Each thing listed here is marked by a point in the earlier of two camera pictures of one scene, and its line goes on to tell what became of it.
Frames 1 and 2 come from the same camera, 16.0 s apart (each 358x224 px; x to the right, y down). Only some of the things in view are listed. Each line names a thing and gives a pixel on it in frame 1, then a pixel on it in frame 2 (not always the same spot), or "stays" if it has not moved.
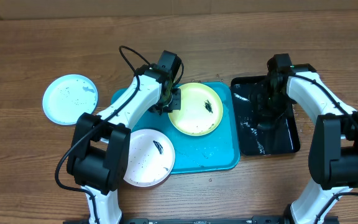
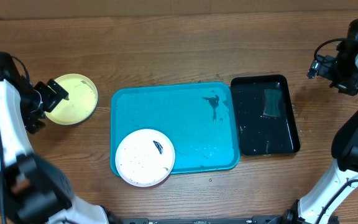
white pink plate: x=151 y=158 stays
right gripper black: x=264 y=114 → x=323 y=73
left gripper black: x=176 y=102 → x=54 y=94
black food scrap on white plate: x=160 y=147 stays
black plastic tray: x=283 y=138 stays
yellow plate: x=201 y=110 → x=81 y=104
